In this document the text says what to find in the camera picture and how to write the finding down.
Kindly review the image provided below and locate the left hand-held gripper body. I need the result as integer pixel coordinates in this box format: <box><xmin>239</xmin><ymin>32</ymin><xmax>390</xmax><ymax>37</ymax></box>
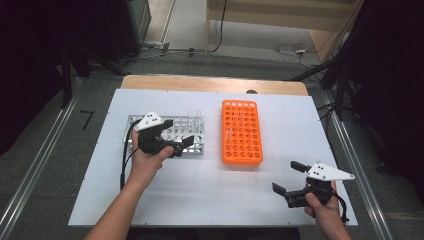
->
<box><xmin>134</xmin><ymin>111</ymin><xmax>184</xmax><ymax>158</ymax></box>

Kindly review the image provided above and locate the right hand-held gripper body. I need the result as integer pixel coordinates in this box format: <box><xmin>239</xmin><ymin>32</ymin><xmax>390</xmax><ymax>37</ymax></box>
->
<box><xmin>284</xmin><ymin>161</ymin><xmax>356</xmax><ymax>209</ymax></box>

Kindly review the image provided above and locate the clear tube rack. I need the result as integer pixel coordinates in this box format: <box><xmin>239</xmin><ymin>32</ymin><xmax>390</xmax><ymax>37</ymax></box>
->
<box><xmin>123</xmin><ymin>114</ymin><xmax>205</xmax><ymax>156</ymax></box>

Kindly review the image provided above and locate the orange plastic test tube rack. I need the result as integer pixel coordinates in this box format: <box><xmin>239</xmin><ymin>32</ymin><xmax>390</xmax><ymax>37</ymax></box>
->
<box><xmin>221</xmin><ymin>99</ymin><xmax>264</xmax><ymax>167</ymax></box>

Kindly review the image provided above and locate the person's left hand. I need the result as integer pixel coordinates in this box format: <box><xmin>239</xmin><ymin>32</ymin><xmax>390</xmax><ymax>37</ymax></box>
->
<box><xmin>127</xmin><ymin>129</ymin><xmax>175</xmax><ymax>192</ymax></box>

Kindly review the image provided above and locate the person's right hand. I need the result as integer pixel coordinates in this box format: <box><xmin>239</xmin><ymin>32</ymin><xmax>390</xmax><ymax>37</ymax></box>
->
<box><xmin>303</xmin><ymin>179</ymin><xmax>344</xmax><ymax>232</ymax></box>

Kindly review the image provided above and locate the white board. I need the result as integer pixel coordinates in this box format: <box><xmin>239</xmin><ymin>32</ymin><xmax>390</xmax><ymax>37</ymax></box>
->
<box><xmin>68</xmin><ymin>88</ymin><xmax>358</xmax><ymax>228</ymax></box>

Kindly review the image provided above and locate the black metal stand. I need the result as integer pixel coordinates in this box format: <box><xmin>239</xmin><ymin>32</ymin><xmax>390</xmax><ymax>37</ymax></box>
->
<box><xmin>283</xmin><ymin>56</ymin><xmax>354</xmax><ymax>121</ymax></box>
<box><xmin>59</xmin><ymin>43</ymin><xmax>128</xmax><ymax>109</ymax></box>

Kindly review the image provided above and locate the dark cabinet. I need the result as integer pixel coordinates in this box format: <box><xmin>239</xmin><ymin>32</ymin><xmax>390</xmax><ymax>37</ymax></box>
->
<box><xmin>99</xmin><ymin>0</ymin><xmax>152</xmax><ymax>62</ymax></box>

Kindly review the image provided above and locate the black curtain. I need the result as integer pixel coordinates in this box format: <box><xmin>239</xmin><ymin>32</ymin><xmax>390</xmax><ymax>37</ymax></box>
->
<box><xmin>0</xmin><ymin>0</ymin><xmax>111</xmax><ymax>158</ymax></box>
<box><xmin>333</xmin><ymin>0</ymin><xmax>424</xmax><ymax>201</ymax></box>

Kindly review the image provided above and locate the light wooden furniture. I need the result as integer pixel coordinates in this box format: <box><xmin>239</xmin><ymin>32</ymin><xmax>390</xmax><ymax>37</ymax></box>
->
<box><xmin>204</xmin><ymin>0</ymin><xmax>365</xmax><ymax>63</ymax></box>

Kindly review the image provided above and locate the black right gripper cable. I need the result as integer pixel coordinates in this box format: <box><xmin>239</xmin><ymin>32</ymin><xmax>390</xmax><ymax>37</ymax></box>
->
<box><xmin>331</xmin><ymin>191</ymin><xmax>350</xmax><ymax>224</ymax></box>

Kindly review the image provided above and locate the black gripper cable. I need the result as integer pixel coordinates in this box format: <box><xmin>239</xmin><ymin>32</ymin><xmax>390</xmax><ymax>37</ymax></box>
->
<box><xmin>331</xmin><ymin>191</ymin><xmax>350</xmax><ymax>224</ymax></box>
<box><xmin>119</xmin><ymin>119</ymin><xmax>141</xmax><ymax>191</ymax></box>

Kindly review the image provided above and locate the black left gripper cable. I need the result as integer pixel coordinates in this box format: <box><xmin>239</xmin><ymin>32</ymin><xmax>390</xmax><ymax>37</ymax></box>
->
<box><xmin>119</xmin><ymin>119</ymin><xmax>141</xmax><ymax>191</ymax></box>

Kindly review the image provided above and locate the aluminium floor rail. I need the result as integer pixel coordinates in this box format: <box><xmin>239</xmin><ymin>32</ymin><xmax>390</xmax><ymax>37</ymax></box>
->
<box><xmin>324</xmin><ymin>93</ymin><xmax>394</xmax><ymax>240</ymax></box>
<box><xmin>0</xmin><ymin>78</ymin><xmax>83</xmax><ymax>240</ymax></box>

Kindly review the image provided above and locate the grey floor cable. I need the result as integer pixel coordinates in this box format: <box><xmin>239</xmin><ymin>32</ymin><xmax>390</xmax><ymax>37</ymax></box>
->
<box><xmin>119</xmin><ymin>41</ymin><xmax>206</xmax><ymax>64</ymax></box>

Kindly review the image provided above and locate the black hanging cable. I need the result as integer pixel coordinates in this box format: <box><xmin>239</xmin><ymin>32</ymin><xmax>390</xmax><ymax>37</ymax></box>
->
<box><xmin>209</xmin><ymin>0</ymin><xmax>229</xmax><ymax>54</ymax></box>

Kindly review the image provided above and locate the white floor cable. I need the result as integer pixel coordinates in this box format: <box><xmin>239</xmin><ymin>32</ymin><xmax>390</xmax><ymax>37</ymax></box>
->
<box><xmin>273</xmin><ymin>42</ymin><xmax>313</xmax><ymax>68</ymax></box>

